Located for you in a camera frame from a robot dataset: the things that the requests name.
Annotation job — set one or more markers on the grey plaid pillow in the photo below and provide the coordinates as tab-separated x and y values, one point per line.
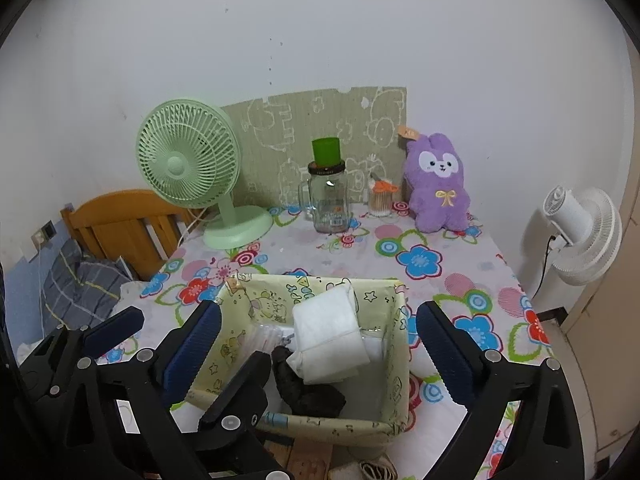
80	280

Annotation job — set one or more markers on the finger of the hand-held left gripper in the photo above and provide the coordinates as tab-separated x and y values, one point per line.
245	390
117	324

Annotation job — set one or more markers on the white sock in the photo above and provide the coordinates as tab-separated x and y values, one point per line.
370	470

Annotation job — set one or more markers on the floral tablecloth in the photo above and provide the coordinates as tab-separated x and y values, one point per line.
440	265

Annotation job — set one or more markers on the green plastic cup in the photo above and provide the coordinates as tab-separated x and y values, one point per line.
326	152

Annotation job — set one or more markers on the dark grey sock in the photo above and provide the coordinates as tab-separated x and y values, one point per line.
310	400

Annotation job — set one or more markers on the green printed board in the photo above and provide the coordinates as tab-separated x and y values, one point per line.
300	125

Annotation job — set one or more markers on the wall socket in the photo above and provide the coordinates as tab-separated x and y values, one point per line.
42	234

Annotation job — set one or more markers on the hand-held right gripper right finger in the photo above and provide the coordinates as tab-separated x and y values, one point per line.
442	350

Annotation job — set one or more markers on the white standing fan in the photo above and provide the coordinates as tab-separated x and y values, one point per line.
570	220

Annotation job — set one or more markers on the yellow printed fabric storage box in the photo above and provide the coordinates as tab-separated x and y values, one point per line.
390	385

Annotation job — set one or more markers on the black metal frame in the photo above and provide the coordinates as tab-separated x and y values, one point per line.
552	316

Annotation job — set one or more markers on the glass mug jar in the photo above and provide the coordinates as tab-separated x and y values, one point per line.
327	205

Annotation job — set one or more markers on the white towel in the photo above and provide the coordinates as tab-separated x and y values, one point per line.
325	335

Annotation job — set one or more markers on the cotton swab jar orange lid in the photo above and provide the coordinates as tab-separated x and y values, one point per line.
382	205

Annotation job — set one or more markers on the purple plush bunny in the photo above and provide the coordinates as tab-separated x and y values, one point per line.
440	195

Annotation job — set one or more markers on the green desk fan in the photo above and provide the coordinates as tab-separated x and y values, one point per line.
175	160

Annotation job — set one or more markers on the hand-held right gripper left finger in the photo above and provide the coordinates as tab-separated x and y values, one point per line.
195	350

